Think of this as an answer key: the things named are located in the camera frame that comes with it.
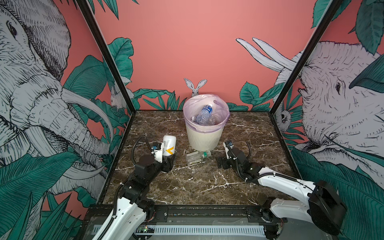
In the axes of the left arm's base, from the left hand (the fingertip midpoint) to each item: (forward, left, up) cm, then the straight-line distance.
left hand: (169, 151), depth 75 cm
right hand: (+2, -28, -9) cm, 29 cm away
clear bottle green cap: (+7, -14, -20) cm, 25 cm away
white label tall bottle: (+1, 0, +5) cm, 5 cm away
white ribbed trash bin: (+10, -19, -6) cm, 22 cm away
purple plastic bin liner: (+31, -13, +3) cm, 34 cm away
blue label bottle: (+21, -19, +4) cm, 28 cm away
